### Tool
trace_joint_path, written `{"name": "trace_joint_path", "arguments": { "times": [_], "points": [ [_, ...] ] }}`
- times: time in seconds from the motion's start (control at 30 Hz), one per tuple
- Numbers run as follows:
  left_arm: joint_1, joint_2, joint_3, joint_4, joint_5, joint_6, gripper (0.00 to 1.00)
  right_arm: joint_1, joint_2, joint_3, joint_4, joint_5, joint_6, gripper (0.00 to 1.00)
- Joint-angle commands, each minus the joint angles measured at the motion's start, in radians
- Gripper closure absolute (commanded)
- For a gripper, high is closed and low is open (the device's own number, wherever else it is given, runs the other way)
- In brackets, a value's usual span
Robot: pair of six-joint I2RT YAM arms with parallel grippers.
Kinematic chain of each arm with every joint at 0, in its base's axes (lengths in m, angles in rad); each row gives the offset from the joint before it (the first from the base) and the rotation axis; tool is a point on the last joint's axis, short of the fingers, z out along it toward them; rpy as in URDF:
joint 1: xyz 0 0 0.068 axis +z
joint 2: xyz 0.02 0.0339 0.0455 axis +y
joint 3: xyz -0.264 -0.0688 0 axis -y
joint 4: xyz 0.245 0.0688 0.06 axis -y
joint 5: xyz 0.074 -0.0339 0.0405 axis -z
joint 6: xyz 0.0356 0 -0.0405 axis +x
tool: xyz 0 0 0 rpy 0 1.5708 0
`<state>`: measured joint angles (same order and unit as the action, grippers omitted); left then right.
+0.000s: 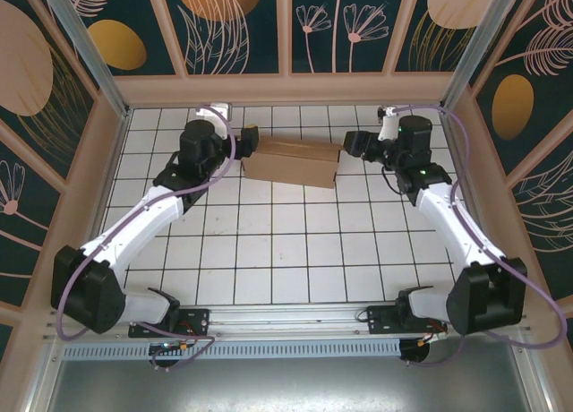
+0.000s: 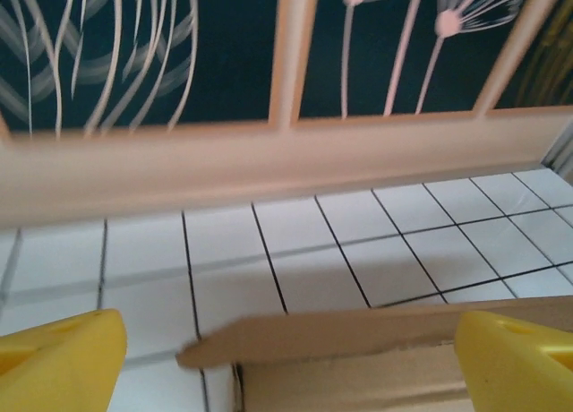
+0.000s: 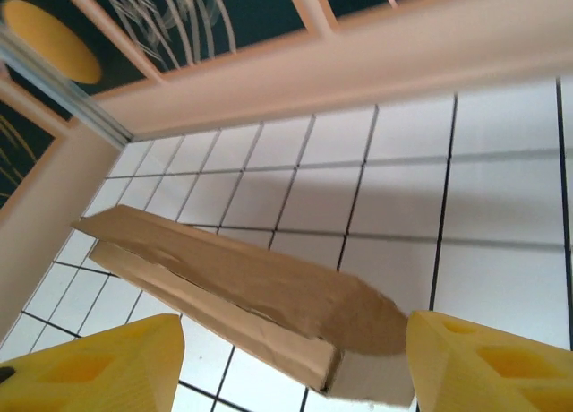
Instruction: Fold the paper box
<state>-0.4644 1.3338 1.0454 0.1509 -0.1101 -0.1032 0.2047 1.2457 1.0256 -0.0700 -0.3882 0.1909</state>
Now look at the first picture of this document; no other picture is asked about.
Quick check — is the brown cardboard paper box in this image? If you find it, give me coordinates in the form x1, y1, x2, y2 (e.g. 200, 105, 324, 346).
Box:
241, 136, 342, 190

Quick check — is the grey metal sheet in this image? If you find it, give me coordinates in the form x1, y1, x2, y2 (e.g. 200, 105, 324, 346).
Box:
26, 335, 552, 412

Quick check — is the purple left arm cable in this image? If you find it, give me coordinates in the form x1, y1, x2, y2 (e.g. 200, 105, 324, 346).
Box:
56, 106, 238, 373

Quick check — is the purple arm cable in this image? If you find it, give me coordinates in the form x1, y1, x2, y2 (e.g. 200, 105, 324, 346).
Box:
56, 106, 238, 373
384, 103, 568, 368

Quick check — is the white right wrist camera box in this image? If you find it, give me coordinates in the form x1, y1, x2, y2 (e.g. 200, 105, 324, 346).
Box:
377, 106, 400, 141

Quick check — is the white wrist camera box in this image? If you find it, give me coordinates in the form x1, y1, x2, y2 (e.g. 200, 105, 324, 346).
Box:
377, 106, 400, 141
195, 100, 233, 127

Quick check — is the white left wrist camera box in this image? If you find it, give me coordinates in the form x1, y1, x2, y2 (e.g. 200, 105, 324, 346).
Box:
195, 100, 233, 127

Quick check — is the aluminium side rail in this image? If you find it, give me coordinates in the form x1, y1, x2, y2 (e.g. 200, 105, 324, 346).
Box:
66, 108, 133, 308
440, 108, 502, 299

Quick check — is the aluminium frame post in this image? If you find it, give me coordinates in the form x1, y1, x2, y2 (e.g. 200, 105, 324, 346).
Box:
438, 0, 525, 116
35, 0, 133, 120

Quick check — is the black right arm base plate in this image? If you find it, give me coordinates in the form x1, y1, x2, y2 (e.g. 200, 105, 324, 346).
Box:
365, 305, 449, 337

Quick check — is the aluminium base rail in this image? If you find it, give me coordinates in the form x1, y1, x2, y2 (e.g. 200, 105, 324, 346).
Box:
42, 298, 534, 341

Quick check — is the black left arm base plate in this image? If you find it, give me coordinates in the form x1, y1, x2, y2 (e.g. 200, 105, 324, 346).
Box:
128, 307, 211, 339

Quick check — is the grey slotted cable duct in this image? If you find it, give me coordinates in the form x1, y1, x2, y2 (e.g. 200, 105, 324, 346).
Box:
62, 339, 402, 360

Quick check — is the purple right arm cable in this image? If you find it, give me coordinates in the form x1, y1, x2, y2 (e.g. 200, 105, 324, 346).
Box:
384, 103, 568, 368

